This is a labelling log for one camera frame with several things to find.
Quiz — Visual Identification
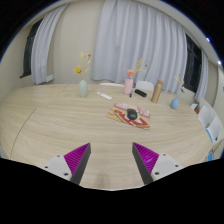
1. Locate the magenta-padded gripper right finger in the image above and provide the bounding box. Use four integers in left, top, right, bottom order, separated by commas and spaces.
131, 142, 184, 186

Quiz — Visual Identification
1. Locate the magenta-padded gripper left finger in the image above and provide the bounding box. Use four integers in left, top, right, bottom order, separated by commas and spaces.
41, 142, 92, 186

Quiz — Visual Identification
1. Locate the colourful cartoon print mouse pad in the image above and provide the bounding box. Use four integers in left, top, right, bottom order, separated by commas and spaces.
106, 101, 152, 130

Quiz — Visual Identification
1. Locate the row of white chairs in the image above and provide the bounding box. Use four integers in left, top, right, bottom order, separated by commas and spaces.
190, 102, 224, 163

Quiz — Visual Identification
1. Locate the blue vase with dried flowers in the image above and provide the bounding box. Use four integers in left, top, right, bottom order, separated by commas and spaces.
169, 74, 185, 110

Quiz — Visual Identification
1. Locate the brown insulated drink bottle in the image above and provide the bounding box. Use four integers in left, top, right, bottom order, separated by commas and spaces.
150, 79, 165, 104

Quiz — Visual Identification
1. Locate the black oblong case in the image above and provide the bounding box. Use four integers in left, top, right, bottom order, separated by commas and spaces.
134, 88, 148, 98

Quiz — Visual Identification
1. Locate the green vase with yellow flowers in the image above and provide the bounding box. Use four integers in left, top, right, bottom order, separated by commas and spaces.
73, 51, 92, 98

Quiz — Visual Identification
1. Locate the white chair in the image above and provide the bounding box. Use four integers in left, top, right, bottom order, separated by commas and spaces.
98, 82, 125, 88
134, 80, 155, 93

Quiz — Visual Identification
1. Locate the white remote control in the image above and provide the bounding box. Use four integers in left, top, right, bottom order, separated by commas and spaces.
96, 91, 113, 101

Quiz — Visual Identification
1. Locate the pink vase with orange flowers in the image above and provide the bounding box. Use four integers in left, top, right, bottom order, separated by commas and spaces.
123, 58, 148, 96

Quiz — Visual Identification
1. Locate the dark window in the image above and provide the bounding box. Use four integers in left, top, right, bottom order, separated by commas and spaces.
19, 18, 44, 79
183, 33, 203, 94

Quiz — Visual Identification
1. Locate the wide white curtain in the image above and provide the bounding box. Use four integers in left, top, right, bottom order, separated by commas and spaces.
90, 0, 188, 94

